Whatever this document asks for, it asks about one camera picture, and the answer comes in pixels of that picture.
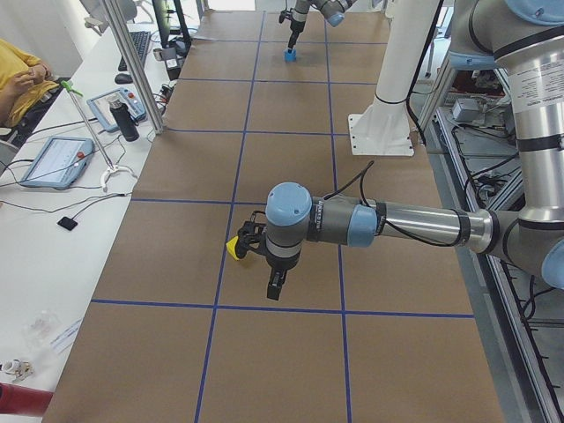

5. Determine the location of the black keyboard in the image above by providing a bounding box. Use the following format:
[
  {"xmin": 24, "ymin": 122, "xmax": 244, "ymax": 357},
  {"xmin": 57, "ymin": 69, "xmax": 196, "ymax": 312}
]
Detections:
[{"xmin": 130, "ymin": 31, "xmax": 152, "ymax": 69}]

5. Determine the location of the aluminium frame post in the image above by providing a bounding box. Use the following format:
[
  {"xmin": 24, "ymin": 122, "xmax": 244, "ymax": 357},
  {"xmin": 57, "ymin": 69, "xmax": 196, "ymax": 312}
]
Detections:
[{"xmin": 100, "ymin": 0, "xmax": 164, "ymax": 135}]

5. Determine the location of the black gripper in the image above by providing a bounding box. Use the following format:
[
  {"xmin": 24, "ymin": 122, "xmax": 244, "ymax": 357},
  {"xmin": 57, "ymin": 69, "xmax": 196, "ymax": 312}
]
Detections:
[
  {"xmin": 266, "ymin": 244, "xmax": 301, "ymax": 301},
  {"xmin": 289, "ymin": 20, "xmax": 305, "ymax": 43}
]

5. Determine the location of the near blue teach pendant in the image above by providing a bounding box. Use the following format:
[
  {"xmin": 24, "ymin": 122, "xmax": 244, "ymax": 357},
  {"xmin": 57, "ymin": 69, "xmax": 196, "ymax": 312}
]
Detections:
[{"xmin": 19, "ymin": 137, "xmax": 94, "ymax": 189}]

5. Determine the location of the black water bottle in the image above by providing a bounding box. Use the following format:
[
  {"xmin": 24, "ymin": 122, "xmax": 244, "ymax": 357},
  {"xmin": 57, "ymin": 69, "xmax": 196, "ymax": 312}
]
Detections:
[{"xmin": 108, "ymin": 95, "xmax": 139, "ymax": 142}]

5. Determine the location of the yellow cube block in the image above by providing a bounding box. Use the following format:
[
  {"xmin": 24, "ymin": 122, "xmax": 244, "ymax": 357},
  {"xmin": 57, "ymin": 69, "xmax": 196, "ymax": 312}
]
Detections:
[{"xmin": 226, "ymin": 235, "xmax": 244, "ymax": 261}]

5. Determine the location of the far blue teach pendant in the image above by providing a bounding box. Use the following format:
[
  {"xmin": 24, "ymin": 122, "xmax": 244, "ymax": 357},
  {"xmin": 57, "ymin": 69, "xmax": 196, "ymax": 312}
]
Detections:
[{"xmin": 86, "ymin": 87, "xmax": 146, "ymax": 132}]

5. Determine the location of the blue cube block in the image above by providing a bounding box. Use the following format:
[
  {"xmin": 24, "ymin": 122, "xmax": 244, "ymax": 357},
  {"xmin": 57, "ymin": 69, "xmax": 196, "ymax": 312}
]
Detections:
[{"xmin": 284, "ymin": 49, "xmax": 297, "ymax": 63}]

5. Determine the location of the small black square pad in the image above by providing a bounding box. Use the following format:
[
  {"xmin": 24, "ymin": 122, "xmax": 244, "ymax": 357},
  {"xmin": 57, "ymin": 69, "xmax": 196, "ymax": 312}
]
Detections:
[{"xmin": 57, "ymin": 216, "xmax": 78, "ymax": 231}]

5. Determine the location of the person in yellow shirt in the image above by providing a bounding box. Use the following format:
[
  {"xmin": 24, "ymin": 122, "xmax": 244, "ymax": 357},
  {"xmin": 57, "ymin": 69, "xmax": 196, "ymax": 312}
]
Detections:
[{"xmin": 1, "ymin": 40, "xmax": 62, "ymax": 147}]

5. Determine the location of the black computer mouse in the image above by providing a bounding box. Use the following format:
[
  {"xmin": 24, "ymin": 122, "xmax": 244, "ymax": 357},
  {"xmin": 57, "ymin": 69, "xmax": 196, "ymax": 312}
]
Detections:
[{"xmin": 114, "ymin": 73, "xmax": 133, "ymax": 85}]

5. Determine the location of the blue teach pendant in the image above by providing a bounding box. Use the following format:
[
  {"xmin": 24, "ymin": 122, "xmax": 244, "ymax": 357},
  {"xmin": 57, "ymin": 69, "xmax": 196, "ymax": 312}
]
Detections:
[
  {"xmin": 19, "ymin": 137, "xmax": 94, "ymax": 189},
  {"xmin": 86, "ymin": 87, "xmax": 146, "ymax": 132}
]

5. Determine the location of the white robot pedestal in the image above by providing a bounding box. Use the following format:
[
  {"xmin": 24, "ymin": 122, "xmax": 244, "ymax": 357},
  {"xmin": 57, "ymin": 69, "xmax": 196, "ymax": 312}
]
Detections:
[{"xmin": 348, "ymin": 0, "xmax": 442, "ymax": 157}]

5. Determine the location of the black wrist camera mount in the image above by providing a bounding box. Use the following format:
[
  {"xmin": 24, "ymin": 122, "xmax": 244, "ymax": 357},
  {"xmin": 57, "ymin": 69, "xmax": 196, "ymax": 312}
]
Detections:
[{"xmin": 234, "ymin": 211, "xmax": 266, "ymax": 259}]

